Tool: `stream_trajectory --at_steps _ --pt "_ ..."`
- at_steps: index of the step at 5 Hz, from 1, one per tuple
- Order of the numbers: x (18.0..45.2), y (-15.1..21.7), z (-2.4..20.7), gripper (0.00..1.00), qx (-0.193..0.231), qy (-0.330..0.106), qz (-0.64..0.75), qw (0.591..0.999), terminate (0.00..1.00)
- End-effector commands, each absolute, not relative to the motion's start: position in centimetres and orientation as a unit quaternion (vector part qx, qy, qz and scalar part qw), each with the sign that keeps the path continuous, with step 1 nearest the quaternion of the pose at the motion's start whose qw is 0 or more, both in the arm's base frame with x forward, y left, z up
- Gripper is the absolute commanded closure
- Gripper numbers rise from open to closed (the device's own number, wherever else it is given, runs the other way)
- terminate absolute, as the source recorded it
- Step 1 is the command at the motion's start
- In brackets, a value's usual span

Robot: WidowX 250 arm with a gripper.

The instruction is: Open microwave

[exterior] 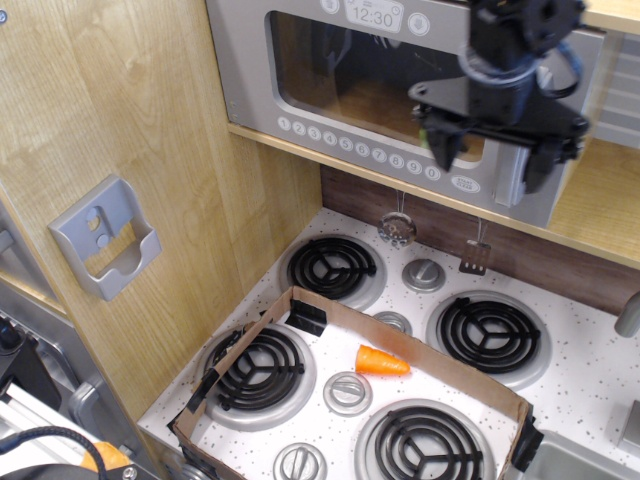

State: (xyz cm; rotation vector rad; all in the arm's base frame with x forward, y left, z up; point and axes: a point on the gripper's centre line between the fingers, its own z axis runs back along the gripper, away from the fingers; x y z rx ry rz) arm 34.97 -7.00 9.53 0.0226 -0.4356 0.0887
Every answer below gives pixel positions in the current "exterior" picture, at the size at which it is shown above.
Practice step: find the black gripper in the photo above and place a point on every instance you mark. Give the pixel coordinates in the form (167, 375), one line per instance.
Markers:
(453, 108)

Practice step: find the silver microwave door handle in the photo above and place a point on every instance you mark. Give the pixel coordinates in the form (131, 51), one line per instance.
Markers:
(512, 155)

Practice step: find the grey toy microwave door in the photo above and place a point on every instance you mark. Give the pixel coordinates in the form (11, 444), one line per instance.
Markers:
(333, 77)

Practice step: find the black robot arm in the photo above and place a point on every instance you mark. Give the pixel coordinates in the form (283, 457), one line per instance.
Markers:
(516, 70)

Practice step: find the green toy broccoli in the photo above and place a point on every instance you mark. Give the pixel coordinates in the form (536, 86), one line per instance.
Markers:
(423, 138)

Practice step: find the hanging toy spatula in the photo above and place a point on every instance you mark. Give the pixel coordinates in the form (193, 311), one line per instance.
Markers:
(476, 252)

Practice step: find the hanging silver toy strainer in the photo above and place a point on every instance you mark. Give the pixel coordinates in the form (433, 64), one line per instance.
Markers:
(396, 227)

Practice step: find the back grey stove knob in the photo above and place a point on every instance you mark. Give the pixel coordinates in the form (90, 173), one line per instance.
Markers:
(423, 276)

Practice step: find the grey stove knob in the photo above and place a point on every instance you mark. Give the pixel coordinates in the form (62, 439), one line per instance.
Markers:
(423, 276)
(300, 461)
(348, 394)

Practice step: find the back right black burner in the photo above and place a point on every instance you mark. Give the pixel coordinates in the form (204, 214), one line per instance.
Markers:
(493, 333)

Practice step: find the black burner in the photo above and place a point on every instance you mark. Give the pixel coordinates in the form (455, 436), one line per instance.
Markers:
(493, 333)
(267, 385)
(422, 439)
(338, 267)

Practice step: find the small middle grey knob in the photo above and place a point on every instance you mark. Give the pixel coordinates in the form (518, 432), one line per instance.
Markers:
(396, 321)

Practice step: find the back left black burner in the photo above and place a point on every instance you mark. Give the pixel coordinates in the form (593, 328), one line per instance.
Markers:
(338, 267)

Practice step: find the grey toy faucet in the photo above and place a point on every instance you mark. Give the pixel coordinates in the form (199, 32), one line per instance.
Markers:
(627, 323)

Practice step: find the orange toy carrot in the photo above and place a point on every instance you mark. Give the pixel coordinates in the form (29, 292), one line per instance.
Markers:
(373, 361)

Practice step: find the centre grey stove knob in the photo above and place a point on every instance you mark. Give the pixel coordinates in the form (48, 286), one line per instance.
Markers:
(348, 394)

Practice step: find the front right black burner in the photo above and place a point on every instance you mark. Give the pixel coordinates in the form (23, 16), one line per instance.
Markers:
(422, 439)

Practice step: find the steel toy sink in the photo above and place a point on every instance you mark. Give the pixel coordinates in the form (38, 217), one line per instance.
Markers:
(560, 458)

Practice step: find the front left black burner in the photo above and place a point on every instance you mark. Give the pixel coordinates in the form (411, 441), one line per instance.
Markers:
(267, 385)

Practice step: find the front grey stove knob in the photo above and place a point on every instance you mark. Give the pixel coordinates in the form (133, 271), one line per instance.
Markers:
(300, 461)

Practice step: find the orange object bottom left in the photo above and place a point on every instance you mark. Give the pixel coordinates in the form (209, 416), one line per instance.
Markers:
(111, 456)

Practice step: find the brown cardboard frame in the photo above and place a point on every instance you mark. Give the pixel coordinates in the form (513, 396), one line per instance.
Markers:
(317, 312)

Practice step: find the grey wall holder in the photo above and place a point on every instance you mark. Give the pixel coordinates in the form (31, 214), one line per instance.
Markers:
(93, 223)

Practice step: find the grey oven door handle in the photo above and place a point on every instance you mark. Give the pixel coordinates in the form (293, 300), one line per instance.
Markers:
(86, 409)

